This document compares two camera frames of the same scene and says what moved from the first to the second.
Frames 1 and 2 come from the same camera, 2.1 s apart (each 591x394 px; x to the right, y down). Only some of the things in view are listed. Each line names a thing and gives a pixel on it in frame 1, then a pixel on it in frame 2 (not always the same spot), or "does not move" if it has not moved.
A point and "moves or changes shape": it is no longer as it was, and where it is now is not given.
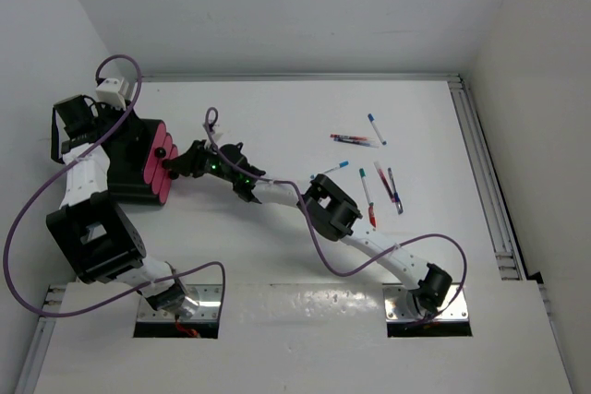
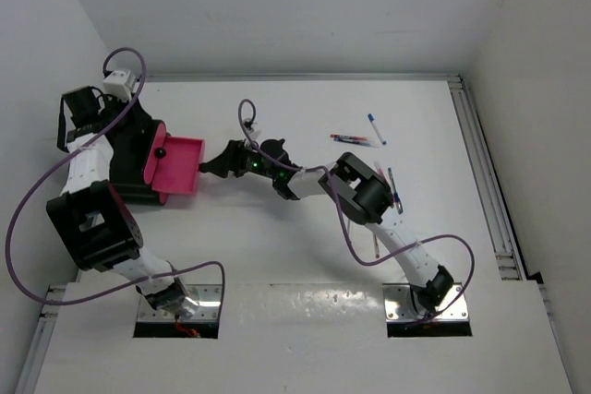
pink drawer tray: x=168 y=144 moves or changes shape
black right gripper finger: x=192 y=162 -> x=231 y=161
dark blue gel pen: x=396 y=196 does not move
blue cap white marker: x=372 y=120 does not move
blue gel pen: x=357 y=142 does not move
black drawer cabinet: x=127 y=149 does not move
